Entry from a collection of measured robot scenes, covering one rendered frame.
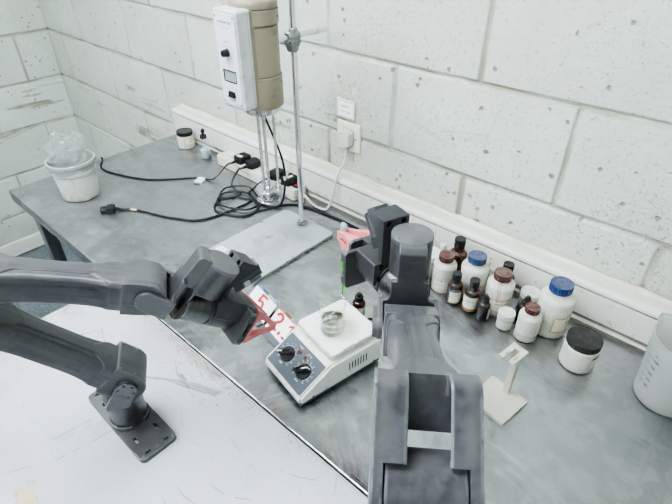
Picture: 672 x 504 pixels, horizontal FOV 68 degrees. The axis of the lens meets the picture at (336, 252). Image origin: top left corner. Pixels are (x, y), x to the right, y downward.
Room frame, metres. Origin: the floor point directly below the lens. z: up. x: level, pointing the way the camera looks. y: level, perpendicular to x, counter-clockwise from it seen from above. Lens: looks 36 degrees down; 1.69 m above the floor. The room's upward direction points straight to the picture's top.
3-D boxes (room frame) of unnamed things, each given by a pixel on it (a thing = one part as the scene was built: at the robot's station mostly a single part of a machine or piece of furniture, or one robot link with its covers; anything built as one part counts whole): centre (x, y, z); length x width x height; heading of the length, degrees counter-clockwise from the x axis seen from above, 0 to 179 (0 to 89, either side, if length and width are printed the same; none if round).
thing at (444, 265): (0.95, -0.26, 0.95); 0.06 x 0.06 x 0.10
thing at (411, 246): (0.52, -0.09, 1.27); 0.12 x 0.09 x 0.12; 175
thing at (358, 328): (0.72, 0.00, 0.98); 0.12 x 0.12 x 0.01; 37
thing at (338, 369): (0.71, 0.02, 0.94); 0.22 x 0.13 x 0.08; 127
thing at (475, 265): (0.92, -0.33, 0.96); 0.06 x 0.06 x 0.11
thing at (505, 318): (0.81, -0.37, 0.92); 0.04 x 0.04 x 0.04
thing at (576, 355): (0.70, -0.50, 0.94); 0.07 x 0.07 x 0.07
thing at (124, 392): (0.57, 0.37, 1.00); 0.09 x 0.06 x 0.06; 16
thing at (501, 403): (0.61, -0.31, 0.96); 0.08 x 0.08 x 0.13; 39
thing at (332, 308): (0.71, 0.01, 1.02); 0.06 x 0.05 x 0.08; 74
